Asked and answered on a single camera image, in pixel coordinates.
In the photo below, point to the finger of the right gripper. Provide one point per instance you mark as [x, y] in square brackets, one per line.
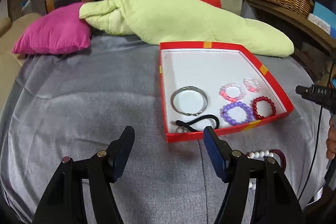
[304, 92]

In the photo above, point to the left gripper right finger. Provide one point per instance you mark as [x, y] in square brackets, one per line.
[275, 200]

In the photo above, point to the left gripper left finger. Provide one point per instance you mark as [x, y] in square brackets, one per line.
[63, 200]

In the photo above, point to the silver metal bangle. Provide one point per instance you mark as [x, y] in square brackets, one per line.
[189, 101]

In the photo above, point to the person right hand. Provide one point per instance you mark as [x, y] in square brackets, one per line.
[331, 140]

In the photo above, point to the wooden shelf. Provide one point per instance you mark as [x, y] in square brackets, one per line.
[313, 47]

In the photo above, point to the light blue box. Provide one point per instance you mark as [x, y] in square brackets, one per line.
[323, 18]

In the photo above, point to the grey bed blanket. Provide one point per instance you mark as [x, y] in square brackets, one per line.
[76, 105]

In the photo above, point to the red gift box lid tray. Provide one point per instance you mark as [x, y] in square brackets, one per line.
[216, 68]

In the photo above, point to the green folded quilt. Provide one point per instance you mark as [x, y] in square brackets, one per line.
[159, 21]

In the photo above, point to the magenta pillow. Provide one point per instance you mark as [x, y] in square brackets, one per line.
[57, 33]

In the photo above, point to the cream leather sofa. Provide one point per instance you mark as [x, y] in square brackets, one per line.
[11, 63]

